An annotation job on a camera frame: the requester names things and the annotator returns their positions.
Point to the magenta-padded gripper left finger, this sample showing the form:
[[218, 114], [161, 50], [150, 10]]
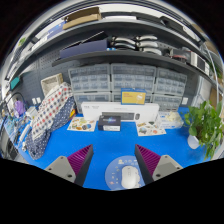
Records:
[[61, 166]]

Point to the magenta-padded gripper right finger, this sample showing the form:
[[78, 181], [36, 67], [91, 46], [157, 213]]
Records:
[[166, 166]]

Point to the grey computer mouse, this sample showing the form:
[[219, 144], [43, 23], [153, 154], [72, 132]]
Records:
[[129, 177]]

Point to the round blue rabbit mouse pad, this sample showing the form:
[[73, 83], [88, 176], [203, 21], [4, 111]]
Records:
[[113, 173]]

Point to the navy dotted cloth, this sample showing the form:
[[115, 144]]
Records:
[[36, 146]]

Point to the white and blue glove box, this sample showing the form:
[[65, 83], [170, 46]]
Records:
[[170, 122]]

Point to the small yellow item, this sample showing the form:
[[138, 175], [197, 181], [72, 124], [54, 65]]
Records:
[[72, 114]]

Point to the green plant in white pot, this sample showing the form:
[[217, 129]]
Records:
[[203, 123]]

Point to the white dotted checkered cloth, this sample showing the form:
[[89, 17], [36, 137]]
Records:
[[50, 108]]

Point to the small black box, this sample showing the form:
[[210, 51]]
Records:
[[109, 123]]

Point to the long white keyboard box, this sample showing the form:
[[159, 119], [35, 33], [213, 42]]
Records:
[[96, 108]]

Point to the purple item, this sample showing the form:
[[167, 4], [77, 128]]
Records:
[[19, 108]]

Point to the yellow and blue box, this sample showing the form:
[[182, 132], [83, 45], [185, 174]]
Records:
[[133, 96]]

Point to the white plastic basket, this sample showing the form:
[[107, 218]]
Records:
[[51, 84]]

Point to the teal item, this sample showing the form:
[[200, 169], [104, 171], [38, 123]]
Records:
[[14, 83]]

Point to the dark wall shelf unit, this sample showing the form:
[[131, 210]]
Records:
[[100, 55]]

